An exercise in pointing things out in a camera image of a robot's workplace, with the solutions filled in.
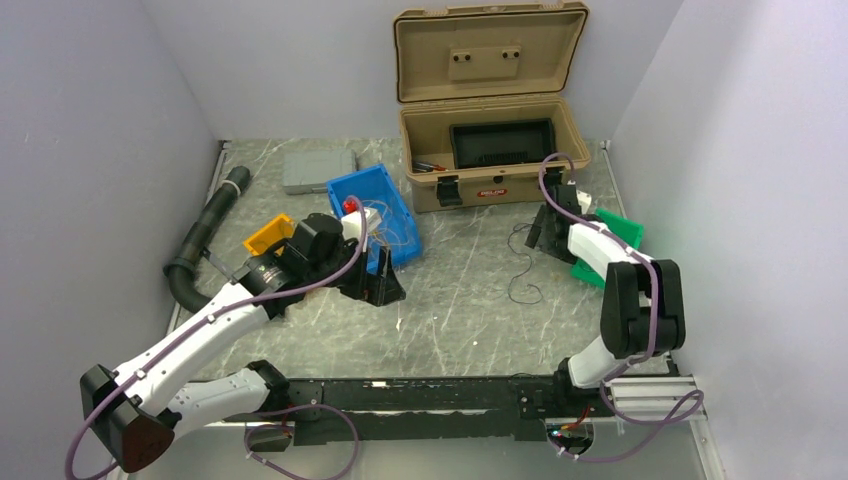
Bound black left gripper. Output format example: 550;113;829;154
307;235;405;306

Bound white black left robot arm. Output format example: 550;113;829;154
80;207;406;473

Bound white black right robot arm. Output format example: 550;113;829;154
525;184;686;415

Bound blue plastic bin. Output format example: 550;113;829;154
326;164;423;273

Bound green plastic bin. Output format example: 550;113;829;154
570;208;644;289

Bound black tray in toolbox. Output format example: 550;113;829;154
449;118;556;169

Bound tools inside toolbox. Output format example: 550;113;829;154
411;160;447;173

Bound yellow plastic bin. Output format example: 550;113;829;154
243;213;297;256

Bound grey plastic case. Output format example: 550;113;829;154
282;148;358;195

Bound tan open toolbox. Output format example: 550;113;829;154
393;1;591;213

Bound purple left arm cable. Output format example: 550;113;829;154
64;195;369;480

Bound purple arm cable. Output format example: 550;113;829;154
64;195;369;480
537;152;705;425

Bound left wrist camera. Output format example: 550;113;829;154
340;207;382;252

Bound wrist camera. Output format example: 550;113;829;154
576;189;592;215
340;207;382;252

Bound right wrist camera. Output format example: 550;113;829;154
576;189;592;215

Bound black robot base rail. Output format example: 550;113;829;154
221;374;617;446

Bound black corrugated hose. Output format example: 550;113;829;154
163;165;252;314

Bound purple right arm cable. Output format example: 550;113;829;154
537;152;705;425

